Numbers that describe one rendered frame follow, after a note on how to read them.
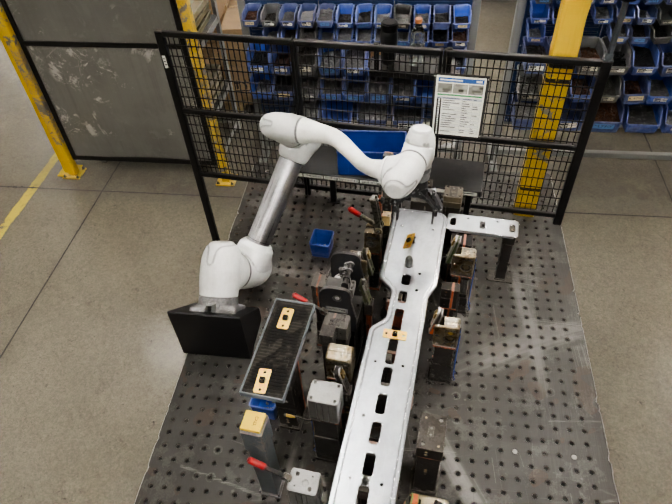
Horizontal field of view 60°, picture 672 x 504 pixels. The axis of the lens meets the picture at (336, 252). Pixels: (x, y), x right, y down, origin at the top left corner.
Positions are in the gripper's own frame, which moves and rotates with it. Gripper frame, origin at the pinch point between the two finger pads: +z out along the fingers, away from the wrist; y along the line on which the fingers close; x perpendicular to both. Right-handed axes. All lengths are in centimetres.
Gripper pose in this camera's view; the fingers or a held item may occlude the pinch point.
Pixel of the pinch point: (415, 217)
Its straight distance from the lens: 227.4
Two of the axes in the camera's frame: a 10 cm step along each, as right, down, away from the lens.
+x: 2.3, -7.1, 6.7
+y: 9.7, 1.3, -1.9
